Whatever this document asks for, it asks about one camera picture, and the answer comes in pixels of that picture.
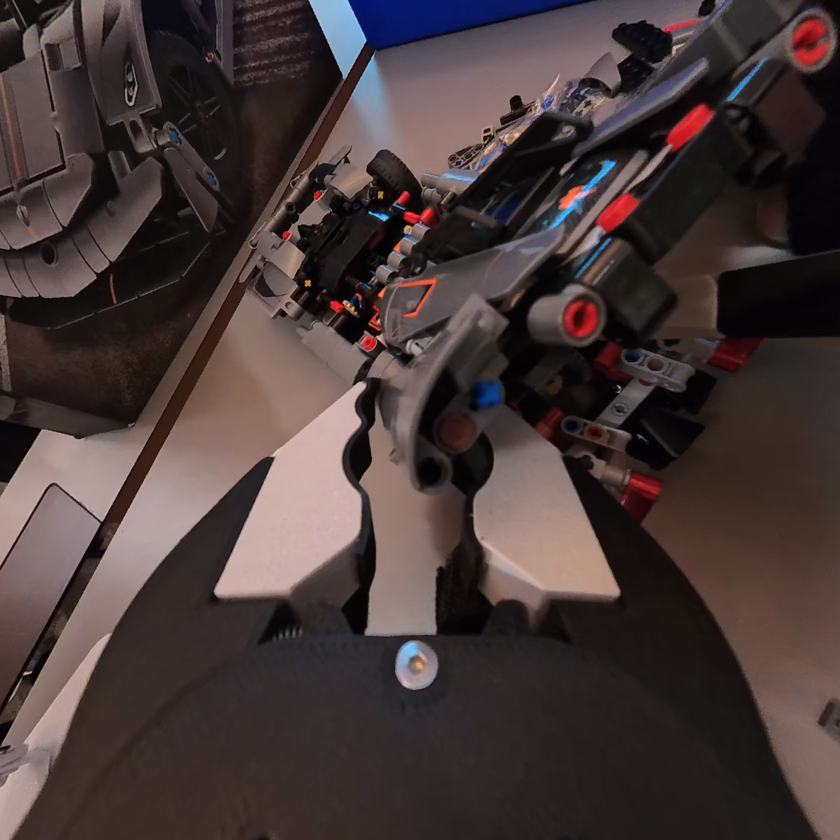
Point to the grey desk inset panel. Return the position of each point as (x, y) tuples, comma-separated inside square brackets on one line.
[(39, 577)]

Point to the grey Lego Technic car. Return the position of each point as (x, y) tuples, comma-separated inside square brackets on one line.
[(459, 282)]

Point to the blue storage bin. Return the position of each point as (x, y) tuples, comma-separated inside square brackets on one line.
[(459, 19)]

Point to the long grey lego plate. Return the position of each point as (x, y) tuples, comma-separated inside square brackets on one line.
[(830, 716)]

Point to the small bag of lego pieces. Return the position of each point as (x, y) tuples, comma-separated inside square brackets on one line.
[(564, 98)]

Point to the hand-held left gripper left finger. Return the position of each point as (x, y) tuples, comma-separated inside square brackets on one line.
[(295, 525)]

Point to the dark lego set box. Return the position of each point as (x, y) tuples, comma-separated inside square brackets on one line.
[(131, 197)]

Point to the grey lego car chassis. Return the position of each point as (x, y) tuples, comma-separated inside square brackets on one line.
[(328, 243)]

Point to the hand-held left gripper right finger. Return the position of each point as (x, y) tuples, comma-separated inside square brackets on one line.
[(551, 525)]

